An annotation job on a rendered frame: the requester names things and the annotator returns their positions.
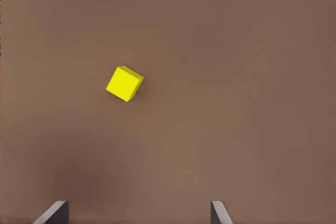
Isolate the yellow cube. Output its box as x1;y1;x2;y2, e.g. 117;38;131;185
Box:
106;66;145;103

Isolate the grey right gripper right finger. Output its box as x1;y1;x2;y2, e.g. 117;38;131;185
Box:
210;200;234;224

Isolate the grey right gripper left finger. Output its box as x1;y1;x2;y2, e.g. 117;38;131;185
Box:
33;200;69;224

